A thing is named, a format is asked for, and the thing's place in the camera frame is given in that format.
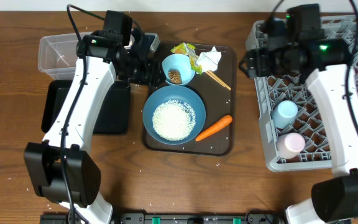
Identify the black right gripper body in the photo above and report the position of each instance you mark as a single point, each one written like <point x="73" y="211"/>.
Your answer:
<point x="273" y="63"/>

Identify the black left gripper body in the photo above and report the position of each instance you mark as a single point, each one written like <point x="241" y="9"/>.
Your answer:
<point x="142" y="73"/>

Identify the light blue small bowl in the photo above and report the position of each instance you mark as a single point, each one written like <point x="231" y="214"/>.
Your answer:
<point x="178" y="63"/>

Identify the dark blue plate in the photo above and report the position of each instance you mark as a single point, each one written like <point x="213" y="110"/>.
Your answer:
<point x="172" y="92"/>

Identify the light blue cup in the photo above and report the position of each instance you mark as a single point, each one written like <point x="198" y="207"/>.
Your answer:
<point x="284" y="114"/>

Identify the white rice pile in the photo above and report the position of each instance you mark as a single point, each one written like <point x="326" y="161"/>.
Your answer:
<point x="174" y="120"/>

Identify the pink cup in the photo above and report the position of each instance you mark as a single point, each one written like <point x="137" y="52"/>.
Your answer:
<point x="290" y="145"/>

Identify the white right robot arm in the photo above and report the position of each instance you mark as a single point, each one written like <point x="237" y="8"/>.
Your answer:
<point x="325" y="68"/>

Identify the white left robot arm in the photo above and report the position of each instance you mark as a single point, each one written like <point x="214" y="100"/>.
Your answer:
<point x="60" y="167"/>

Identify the grey dishwasher rack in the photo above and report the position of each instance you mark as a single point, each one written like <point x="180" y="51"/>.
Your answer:
<point x="291" y="129"/>

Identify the green snack wrapper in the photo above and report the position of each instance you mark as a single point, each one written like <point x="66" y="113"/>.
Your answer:
<point x="189" y="50"/>

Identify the black rectangular tray bin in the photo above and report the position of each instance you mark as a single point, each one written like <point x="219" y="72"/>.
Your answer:
<point x="113" y="117"/>

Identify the wooden chopstick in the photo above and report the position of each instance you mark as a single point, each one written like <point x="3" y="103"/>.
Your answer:
<point x="215" y="79"/>
<point x="227" y="86"/>

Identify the crumpled white napkin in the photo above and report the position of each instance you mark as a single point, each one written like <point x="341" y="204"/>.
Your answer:
<point x="209" y="60"/>

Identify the brown serving tray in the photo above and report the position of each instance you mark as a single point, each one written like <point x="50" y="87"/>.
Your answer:
<point x="218" y="102"/>

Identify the clear plastic bin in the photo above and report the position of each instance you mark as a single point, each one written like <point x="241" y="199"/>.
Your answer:
<point x="58" y="54"/>

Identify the orange carrot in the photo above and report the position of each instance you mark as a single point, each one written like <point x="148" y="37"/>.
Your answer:
<point x="216" y="127"/>

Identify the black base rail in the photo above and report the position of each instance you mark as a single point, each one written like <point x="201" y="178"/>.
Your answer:
<point x="166" y="218"/>

